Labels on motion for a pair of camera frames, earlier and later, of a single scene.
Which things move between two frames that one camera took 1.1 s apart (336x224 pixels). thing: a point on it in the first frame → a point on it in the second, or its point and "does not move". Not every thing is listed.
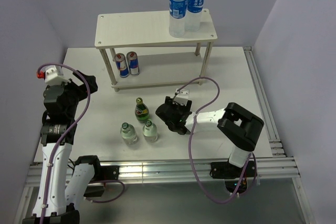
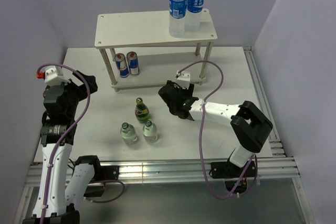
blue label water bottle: [178, 8] does not move
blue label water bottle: [195, 4] does not move
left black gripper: [82, 89] does not move
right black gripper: [186, 108] → [189, 92]
